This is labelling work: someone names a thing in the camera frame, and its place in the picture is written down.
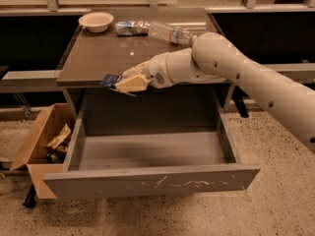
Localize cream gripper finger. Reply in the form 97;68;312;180
122;62;147;79
115;75;151;93

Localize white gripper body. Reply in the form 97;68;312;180
145;52;174;89

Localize blue rxbar blueberry bar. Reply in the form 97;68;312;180
99;74;122;92

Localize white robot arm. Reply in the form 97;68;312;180
115;32;315;151

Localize grey cabinet with glass top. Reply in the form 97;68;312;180
56;7;242;130

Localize open grey top drawer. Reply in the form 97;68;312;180
44;88;260;200

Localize clear plastic water bottle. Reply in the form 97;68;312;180
148;21;196;46

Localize silver blue snack bag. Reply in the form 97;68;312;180
115;21;150;36

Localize white bowl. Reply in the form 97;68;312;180
79;12;114;33

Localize snack packets in box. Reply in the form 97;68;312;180
45;124;72;163

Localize brown cardboard box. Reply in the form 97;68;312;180
10;103;75;199

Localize black strap on floor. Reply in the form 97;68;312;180
22;183;38;209

